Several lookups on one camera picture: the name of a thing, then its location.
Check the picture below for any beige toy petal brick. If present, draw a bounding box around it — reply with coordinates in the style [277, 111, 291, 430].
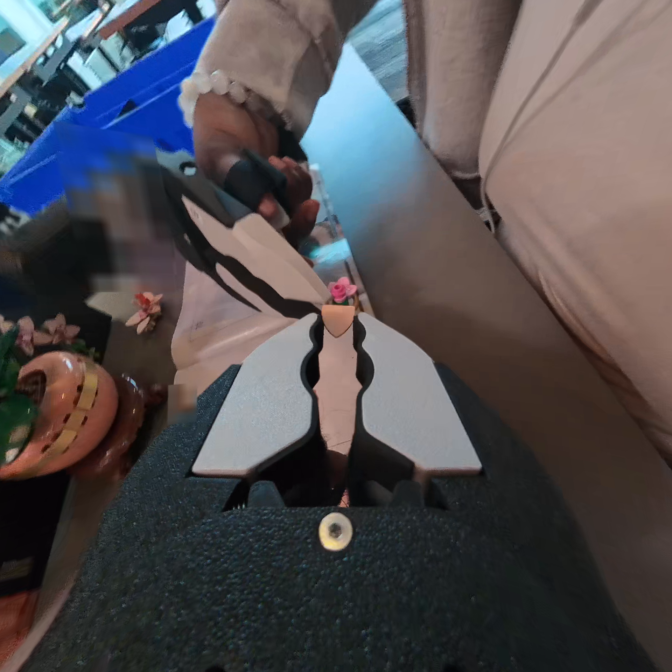
[321, 304, 356, 338]

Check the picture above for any blue plastic bin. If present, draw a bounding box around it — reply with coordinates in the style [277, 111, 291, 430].
[0, 17, 217, 211]

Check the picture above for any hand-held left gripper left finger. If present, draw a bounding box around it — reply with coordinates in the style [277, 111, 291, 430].
[190, 313, 323, 478]

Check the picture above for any toy instruction booklet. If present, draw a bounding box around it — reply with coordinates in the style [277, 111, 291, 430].
[170, 231, 371, 455]

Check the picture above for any white bead bracelet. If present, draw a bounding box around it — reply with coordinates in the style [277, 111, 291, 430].
[177, 70, 258, 129]

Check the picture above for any person's right hand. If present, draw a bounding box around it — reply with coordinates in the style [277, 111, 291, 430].
[192, 94, 321, 252]

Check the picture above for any person's beige clothing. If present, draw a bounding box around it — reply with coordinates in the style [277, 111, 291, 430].
[403, 0, 672, 476]

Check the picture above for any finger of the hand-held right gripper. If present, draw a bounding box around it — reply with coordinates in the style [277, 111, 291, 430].
[232, 211, 338, 305]
[214, 256, 320, 319]

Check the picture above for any person's right forearm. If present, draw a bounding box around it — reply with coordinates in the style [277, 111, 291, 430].
[191, 0, 380, 129]

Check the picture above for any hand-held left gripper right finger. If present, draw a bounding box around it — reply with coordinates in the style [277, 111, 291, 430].
[353, 313, 484, 477]

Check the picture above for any grey desk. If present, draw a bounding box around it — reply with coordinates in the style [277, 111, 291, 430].
[299, 44, 672, 672]

